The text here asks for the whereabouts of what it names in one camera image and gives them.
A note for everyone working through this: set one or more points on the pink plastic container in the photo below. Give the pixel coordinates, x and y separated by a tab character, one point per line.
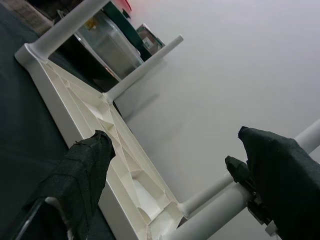
126	5

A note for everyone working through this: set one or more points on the black table cloth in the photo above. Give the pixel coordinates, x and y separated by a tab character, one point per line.
25	112

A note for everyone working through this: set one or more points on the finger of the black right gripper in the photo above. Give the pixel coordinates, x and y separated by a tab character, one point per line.
237	170

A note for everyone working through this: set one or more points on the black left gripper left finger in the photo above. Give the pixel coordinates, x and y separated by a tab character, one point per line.
75	180

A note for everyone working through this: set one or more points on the white plastic table top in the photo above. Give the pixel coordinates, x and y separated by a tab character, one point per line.
120	155

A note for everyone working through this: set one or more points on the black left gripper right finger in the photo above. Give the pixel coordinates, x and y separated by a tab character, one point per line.
287	187

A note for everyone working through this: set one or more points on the clear plastic container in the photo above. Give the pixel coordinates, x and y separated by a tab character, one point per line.
112	47

